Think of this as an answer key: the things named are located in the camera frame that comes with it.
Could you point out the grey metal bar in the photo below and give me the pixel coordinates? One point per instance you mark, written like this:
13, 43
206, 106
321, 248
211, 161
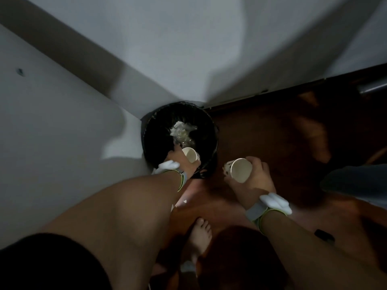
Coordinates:
374, 85

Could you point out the large white paper cup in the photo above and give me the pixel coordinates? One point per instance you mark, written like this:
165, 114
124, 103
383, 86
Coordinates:
238, 169

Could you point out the person's right forearm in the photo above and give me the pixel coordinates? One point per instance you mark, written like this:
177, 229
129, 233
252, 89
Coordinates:
314, 256

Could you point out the person's black sleeve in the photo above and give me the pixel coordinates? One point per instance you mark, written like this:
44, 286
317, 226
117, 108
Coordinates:
48, 264

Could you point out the person's left hand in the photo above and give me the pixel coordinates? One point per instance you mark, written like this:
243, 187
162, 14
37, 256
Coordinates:
177, 160

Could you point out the person's left forearm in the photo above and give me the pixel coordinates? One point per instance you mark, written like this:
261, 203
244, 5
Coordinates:
121, 214

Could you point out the small white paper cup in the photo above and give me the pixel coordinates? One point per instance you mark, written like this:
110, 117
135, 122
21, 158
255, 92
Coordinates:
190, 154

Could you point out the crumpled white trash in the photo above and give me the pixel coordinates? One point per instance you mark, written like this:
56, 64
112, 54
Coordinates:
182, 131

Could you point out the person's left fingers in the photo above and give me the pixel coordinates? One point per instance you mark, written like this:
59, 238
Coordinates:
195, 165

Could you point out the person's right thumb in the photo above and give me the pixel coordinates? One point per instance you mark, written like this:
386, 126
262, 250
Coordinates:
232, 181

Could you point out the black round trash bin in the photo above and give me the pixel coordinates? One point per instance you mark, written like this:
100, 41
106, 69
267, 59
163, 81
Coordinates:
160, 132

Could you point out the person's bare foot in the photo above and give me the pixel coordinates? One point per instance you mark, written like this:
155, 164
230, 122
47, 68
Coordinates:
198, 238

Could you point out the small black flat object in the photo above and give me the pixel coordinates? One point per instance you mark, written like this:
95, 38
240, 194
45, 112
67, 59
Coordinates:
324, 235

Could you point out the person's right hand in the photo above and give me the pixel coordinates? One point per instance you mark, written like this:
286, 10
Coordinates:
257, 184

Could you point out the grey cloth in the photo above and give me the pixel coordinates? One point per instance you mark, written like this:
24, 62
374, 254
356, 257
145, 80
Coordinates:
356, 184

